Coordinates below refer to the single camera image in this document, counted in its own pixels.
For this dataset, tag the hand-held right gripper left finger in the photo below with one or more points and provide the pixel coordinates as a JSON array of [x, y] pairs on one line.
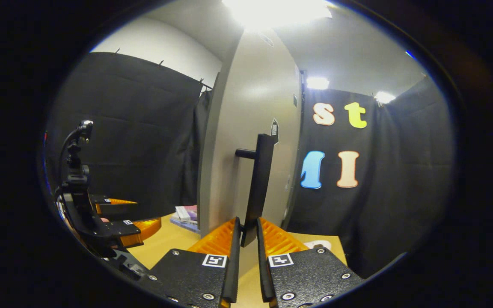
[[232, 265]]

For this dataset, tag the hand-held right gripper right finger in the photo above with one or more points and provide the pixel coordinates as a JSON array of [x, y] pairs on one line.
[[263, 273]]

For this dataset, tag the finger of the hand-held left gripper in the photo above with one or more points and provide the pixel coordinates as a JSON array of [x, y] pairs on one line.
[[114, 207], [120, 229]]

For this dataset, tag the grey cabinet door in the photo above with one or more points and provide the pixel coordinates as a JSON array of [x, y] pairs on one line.
[[246, 107]]

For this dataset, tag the dark grey cabinet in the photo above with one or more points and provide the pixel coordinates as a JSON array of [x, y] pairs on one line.
[[302, 79]]

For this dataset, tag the white round object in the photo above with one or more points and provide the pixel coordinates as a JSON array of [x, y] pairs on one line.
[[318, 244]]

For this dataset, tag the blue book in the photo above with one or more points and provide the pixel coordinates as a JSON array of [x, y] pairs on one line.
[[184, 224]]

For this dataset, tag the pink book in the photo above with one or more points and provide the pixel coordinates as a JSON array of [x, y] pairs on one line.
[[192, 211]]

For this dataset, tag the black backdrop cloth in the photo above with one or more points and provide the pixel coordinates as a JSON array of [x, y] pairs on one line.
[[144, 141]]

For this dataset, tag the small ceiling light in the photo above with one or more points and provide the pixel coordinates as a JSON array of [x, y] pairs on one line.
[[317, 83], [384, 97]]

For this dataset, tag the large ceiling light panel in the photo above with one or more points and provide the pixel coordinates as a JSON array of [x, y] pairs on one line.
[[276, 10]]

